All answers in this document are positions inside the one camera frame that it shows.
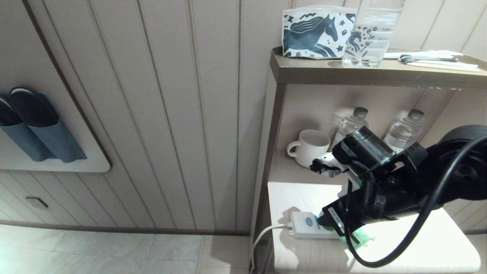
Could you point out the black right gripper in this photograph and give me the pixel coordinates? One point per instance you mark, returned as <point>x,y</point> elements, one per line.
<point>395,198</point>

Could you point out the green mosquito repellent plug-in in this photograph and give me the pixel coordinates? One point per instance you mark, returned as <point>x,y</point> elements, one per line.
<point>359,238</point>

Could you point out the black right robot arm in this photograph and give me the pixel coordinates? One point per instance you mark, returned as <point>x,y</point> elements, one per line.
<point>456,171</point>

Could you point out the white ribbed mug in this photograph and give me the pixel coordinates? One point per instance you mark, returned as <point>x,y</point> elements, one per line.
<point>308,152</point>

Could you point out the plain label water bottle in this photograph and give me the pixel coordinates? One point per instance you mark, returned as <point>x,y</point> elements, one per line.
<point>354,121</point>

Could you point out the patterned label water bottle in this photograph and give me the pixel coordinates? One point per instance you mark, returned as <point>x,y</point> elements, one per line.
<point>403,131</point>

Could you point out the beige wooden shelf nightstand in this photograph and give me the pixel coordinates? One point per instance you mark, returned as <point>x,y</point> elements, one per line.
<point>342,72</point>

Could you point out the horse print pouch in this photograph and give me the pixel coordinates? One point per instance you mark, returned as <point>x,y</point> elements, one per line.
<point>315,34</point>

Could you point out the large clear water bottle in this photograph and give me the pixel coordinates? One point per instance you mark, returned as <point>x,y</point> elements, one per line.
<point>371,38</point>

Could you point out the white wrapped toiletry packet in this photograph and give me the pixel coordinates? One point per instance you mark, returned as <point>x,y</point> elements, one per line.
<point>426,53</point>

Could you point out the white wrapped toothbrush stick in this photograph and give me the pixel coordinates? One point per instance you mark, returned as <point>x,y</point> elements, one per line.
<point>445,65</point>

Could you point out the dark slippers in blue holder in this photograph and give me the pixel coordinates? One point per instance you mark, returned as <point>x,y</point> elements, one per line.
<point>61,142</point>

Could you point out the blue fabric slipper pouch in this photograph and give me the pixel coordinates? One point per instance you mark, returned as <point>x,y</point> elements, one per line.
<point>23,144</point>

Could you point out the black slipper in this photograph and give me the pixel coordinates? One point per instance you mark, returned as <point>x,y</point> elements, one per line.
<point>7,114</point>
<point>34,108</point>

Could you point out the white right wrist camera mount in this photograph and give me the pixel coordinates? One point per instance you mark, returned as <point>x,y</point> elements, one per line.
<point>329,163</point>

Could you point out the grey wall socket plate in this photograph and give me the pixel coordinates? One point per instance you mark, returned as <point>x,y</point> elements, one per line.
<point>37,203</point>

